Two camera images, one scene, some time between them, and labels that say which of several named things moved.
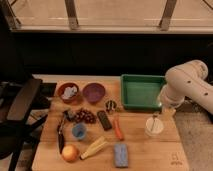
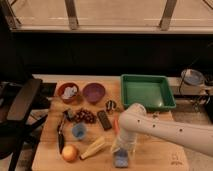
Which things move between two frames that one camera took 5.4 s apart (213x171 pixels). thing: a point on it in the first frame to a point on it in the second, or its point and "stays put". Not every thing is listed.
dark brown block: (104, 120) stays put
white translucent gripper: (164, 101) to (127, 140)
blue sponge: (121, 155) stays put
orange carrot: (118, 130) stays put
